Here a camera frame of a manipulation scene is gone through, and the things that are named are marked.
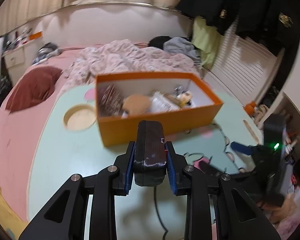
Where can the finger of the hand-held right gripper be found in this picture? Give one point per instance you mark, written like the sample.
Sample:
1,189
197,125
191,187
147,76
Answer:
240,147

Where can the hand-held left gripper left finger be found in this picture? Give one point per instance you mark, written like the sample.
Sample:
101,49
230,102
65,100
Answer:
130,170

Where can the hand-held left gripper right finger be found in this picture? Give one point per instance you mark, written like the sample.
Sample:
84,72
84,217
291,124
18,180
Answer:
170,172

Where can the black case with red print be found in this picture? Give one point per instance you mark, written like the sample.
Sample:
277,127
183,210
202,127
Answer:
150,150

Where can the orange cardboard box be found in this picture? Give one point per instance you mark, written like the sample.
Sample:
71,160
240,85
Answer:
165,120

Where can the tan plush toy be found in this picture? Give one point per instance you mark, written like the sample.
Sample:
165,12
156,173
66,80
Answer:
137,103

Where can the white tube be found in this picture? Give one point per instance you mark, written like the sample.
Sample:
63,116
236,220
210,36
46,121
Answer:
161,102

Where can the patterned foil packet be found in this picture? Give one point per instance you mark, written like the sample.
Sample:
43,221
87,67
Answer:
111,100

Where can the cream plush dog toy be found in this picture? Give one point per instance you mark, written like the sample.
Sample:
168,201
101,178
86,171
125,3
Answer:
186,98

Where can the person's right hand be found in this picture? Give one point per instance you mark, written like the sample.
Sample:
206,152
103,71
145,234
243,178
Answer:
285,211

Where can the orange toy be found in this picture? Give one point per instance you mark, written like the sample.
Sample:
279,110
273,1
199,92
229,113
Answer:
250,107

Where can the white slatted panel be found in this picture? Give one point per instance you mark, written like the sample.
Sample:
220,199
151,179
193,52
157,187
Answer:
240,62

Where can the floral pink blanket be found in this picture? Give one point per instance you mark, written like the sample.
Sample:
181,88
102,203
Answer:
120,57

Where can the yellow-green cloth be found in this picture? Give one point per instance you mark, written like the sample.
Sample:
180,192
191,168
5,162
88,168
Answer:
205,37

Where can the grey clothing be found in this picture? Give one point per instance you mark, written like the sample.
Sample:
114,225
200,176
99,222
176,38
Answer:
180,46

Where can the dark red pillow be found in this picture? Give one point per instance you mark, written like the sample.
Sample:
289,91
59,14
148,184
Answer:
32,87

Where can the pink bed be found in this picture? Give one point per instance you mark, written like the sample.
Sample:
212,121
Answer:
5,142

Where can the black jacket gold emblem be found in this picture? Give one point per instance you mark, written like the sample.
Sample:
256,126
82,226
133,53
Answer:
207,0
265,5

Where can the black clothing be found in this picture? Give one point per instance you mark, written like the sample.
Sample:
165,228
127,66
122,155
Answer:
160,41

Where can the yellow cloth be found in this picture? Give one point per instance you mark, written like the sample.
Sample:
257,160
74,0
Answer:
2,210

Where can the pile of crumpled clothes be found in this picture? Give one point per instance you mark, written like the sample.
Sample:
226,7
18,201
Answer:
47,51

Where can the white padded headboard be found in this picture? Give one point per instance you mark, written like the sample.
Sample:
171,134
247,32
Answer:
102,25

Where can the black bag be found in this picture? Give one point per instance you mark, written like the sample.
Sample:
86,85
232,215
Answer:
0,92

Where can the white nightstand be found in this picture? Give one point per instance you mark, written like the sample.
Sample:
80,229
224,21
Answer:
15,58

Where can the orange box lid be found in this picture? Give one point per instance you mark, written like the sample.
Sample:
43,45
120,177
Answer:
36,35

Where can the group of small bottles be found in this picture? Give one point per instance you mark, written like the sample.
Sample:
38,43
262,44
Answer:
17,38

